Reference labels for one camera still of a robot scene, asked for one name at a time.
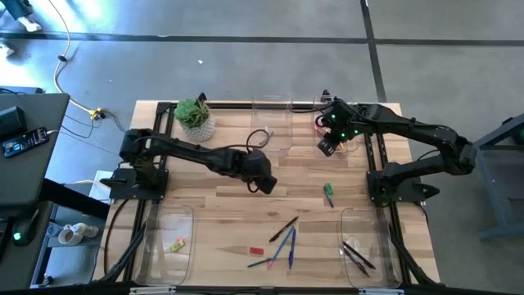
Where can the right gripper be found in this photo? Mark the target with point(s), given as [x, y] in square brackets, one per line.
[341, 123]

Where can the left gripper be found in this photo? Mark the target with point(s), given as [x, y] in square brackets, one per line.
[258, 164]

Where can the orange pencil with pink eraser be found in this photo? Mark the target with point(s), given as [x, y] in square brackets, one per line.
[341, 146]

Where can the red pencil with orange eraser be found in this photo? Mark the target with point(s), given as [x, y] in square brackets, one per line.
[317, 128]

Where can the grey crayon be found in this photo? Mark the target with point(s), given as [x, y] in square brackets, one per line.
[269, 132]

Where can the black pen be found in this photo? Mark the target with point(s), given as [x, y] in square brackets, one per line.
[283, 229]

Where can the blue pencil with pink eraser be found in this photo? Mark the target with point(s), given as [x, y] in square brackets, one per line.
[281, 246]

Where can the red eraser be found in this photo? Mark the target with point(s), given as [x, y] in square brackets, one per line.
[256, 250]

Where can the dark blue pen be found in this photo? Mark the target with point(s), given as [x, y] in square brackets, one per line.
[359, 255]

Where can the grey pen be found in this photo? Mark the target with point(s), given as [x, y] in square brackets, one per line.
[356, 262]

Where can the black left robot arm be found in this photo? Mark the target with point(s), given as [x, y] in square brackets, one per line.
[184, 149]

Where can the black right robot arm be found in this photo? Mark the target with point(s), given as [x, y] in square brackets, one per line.
[409, 123]

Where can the clear plastic bin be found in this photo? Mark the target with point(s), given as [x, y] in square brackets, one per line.
[278, 119]
[380, 229]
[163, 266]
[352, 147]

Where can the black clamp knob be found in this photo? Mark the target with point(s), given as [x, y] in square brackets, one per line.
[201, 97]
[326, 96]

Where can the succulent in patterned grey pot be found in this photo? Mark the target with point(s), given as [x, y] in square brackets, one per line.
[195, 119]

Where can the white paper sheet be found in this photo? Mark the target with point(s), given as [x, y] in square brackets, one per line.
[100, 190]

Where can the white label strip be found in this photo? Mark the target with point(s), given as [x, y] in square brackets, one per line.
[380, 291]
[151, 290]

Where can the grey-blue cart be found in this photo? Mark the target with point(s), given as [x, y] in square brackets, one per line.
[499, 180]

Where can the grey desk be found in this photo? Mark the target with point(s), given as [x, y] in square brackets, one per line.
[32, 176]

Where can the black mouse with green light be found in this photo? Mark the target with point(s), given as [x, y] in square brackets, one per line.
[24, 229]

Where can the black box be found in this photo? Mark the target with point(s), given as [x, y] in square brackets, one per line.
[11, 122]

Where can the person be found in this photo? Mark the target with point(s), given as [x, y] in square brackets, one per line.
[28, 24]

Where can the black aluminium table frame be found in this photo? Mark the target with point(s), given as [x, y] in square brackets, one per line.
[229, 105]

